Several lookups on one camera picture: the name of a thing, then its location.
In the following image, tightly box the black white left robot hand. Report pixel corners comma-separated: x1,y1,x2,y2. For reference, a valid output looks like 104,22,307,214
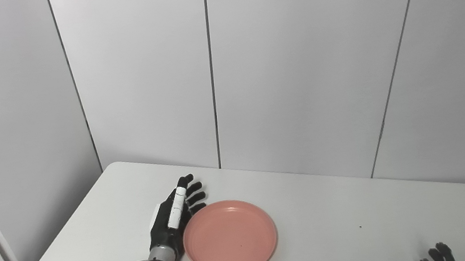
140,172,215,261

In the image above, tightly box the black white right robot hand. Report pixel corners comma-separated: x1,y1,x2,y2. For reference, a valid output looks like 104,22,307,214
417,240,457,261

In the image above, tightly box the pink round plate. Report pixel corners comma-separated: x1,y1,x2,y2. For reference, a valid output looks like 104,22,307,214
178,194,282,261

